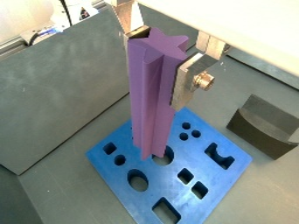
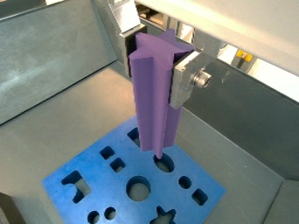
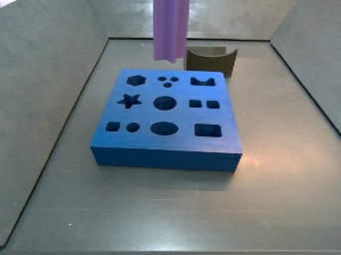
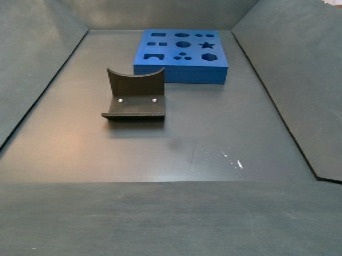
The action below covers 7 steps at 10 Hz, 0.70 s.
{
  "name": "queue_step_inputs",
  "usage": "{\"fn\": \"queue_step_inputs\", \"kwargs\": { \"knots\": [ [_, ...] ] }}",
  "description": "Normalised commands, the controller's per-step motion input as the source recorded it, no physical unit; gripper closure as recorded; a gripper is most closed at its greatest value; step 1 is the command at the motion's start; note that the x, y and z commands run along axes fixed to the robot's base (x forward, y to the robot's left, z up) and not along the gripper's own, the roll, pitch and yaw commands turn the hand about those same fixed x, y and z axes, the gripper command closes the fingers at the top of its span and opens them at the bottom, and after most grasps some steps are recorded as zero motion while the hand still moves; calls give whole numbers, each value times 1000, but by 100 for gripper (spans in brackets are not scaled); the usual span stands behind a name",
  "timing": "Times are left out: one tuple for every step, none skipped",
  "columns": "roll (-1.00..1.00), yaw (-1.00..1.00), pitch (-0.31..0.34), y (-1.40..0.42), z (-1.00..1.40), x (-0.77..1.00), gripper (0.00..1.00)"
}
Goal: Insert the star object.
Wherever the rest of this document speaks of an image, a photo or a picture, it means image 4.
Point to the blue shape sorter block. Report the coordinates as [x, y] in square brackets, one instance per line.
[189, 54]

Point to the black curved holder bracket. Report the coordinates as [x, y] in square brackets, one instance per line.
[137, 96]

